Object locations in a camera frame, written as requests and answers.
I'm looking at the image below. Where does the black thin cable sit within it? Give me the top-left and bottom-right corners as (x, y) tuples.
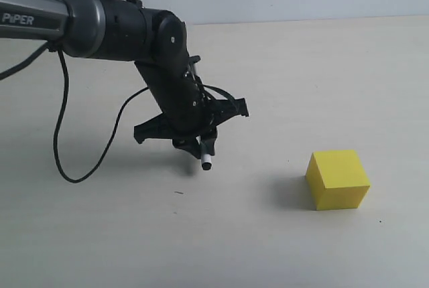
(0, 42), (151, 184)

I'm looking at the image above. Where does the yellow cube block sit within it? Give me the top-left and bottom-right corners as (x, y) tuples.
(305, 149), (371, 211)

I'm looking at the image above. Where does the black and white marker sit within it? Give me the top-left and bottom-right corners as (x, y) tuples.
(198, 137), (212, 171)

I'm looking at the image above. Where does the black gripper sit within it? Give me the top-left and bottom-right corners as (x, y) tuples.
(133, 98), (249, 159)

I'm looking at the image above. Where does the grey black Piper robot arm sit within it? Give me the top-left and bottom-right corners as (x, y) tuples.
(1, 0), (248, 157)

